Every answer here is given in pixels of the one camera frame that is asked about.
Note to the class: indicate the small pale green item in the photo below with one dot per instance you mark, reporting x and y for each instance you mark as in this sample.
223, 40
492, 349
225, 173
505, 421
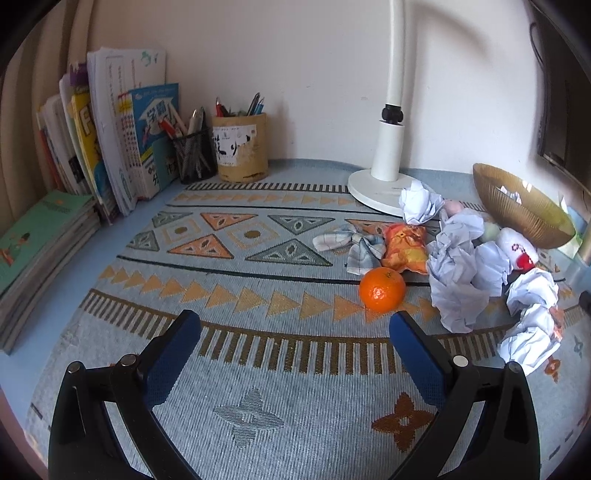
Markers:
490, 230

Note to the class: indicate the orange striped packet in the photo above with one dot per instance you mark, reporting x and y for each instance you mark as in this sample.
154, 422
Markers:
557, 323

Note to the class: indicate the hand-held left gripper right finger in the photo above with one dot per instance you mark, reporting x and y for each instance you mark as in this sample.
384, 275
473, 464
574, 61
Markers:
415, 360

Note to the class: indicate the plaid cloth bow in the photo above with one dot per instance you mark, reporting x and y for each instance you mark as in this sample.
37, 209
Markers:
358, 247

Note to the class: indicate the white paper ball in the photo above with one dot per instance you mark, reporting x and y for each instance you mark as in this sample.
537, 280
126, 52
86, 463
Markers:
526, 339
491, 267
455, 272
531, 288
418, 201

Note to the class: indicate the bunch of pens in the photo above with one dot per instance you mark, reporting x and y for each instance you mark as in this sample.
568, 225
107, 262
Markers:
194, 121
254, 105

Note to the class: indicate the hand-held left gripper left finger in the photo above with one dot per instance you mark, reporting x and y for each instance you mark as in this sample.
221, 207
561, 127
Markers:
178, 355

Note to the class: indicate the patterned woven mat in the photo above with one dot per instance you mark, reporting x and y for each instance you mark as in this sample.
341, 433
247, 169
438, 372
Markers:
277, 258

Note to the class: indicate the orange tangerine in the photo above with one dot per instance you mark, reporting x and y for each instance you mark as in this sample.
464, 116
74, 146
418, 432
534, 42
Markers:
382, 288

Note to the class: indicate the stack of green books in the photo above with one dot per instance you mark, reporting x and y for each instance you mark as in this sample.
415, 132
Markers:
41, 230

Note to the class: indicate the white cloth with red print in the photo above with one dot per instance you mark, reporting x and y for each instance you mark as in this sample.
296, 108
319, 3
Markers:
517, 242

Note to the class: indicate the row of standing books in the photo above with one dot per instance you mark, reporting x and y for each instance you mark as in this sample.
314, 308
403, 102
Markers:
115, 138

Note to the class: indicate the beige curtain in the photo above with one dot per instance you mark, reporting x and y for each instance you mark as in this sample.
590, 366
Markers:
27, 129

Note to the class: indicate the beige cylindrical pen holder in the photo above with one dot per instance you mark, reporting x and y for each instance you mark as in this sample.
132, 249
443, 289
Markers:
240, 147

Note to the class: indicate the white desk lamp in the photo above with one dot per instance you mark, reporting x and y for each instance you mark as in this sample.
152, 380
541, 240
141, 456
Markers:
388, 152

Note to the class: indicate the brown ribbed bowl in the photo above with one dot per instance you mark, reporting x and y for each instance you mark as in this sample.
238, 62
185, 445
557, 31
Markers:
521, 219

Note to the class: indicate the white paper scrap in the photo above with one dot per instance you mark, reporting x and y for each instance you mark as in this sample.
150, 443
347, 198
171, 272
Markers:
508, 193

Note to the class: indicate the black mesh pen holder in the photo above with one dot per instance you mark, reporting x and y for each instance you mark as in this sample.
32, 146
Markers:
196, 159

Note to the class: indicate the green tissue packet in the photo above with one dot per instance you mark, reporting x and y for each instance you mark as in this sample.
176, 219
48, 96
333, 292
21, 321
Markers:
571, 230

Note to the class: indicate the small pink soft item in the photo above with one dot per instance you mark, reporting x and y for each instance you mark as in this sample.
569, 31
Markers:
451, 206

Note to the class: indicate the orange snack packet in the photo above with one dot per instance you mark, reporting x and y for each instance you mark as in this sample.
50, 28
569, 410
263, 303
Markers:
405, 247

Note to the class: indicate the black wall television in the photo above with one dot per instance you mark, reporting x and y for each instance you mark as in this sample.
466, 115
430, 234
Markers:
558, 92

